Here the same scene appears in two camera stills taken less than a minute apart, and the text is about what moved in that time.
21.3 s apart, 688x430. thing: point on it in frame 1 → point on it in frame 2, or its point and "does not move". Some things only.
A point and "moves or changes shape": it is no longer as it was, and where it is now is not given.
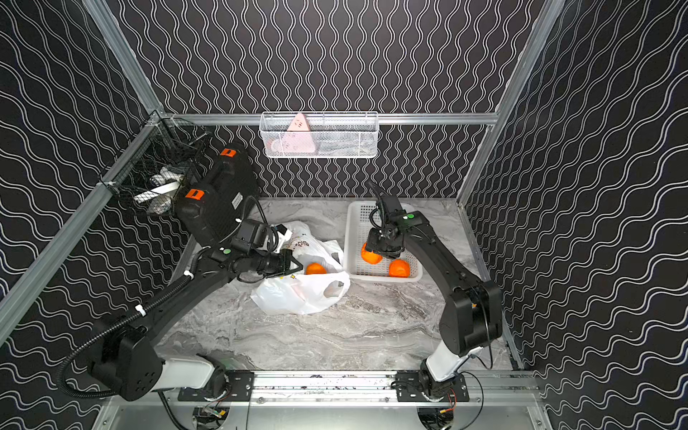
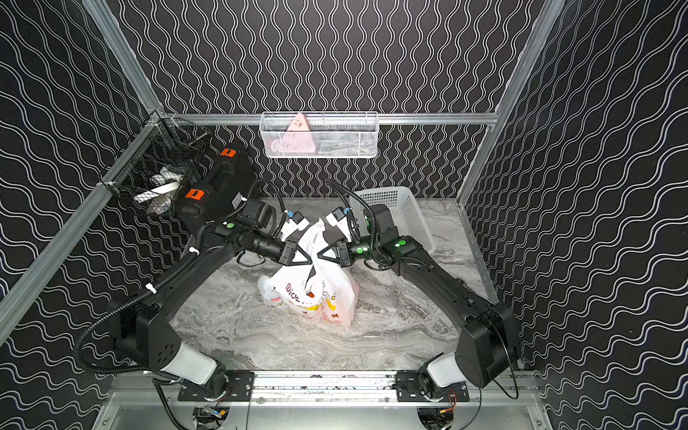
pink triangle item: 297,138 does not move
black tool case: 210,206 does not move
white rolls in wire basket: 159,194 does not move
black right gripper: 372,245 → 343,256
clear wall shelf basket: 319,134 does not move
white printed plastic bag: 321,283 moves or changes shape
